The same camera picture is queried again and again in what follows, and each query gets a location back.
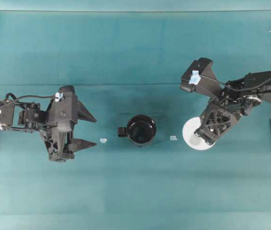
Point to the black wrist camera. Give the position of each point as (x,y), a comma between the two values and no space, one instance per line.
(200,78)
(65,100)

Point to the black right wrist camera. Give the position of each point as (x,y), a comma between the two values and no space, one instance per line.
(200,78)

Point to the black cup holder with handle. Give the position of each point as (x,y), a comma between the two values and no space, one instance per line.
(140,130)

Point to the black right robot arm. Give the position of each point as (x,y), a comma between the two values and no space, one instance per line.
(262,81)

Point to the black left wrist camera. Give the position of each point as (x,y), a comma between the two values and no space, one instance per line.
(65,100)

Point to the white paper cup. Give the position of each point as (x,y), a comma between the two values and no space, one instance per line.
(189,136)

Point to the small clear tape marker left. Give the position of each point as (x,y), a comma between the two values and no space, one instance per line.
(103,140)

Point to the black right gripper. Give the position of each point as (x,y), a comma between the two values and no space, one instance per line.
(237,98)

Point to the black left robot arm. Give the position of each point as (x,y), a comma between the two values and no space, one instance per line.
(17,115)

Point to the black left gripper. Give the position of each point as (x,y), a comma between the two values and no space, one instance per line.
(57,133)

